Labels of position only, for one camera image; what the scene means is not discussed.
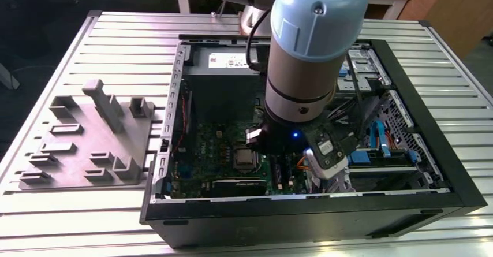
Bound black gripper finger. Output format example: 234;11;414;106
244;127;265;148

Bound black RAM slot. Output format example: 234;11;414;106
280;155;288;189

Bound silver CPU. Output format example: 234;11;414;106
234;148;258;166

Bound CPU socket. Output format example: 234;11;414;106
229;144;262;174

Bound green motherboard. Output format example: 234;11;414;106
190;120;309;196

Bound grey power supply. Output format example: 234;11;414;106
184;47;270;122

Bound black graphics card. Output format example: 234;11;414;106
210;176;268;197

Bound black PC case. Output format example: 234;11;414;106
138;33;489;251

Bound black disk with blue clips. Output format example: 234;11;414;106
346;149;420;169

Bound blue disk carrier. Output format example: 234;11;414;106
337;57;352;82

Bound silver drive cage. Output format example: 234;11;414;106
333;42;392;117

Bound grey parts rack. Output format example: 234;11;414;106
17;79;157;191

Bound brown wooden cabinet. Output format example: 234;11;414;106
398;0;493;58

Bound grey furniture leg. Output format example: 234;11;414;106
0;62;21;90

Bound orange wires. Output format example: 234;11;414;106
294;155;313;172

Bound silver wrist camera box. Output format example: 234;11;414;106
302;118;357;180

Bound black wire bundle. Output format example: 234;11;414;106
325;96;382;125

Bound red wire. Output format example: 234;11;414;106
174;97;190;154

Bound black camera cable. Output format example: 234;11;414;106
345;51;365;143
245;8;272;75

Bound blue flat wire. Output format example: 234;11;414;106
369;120;392;157

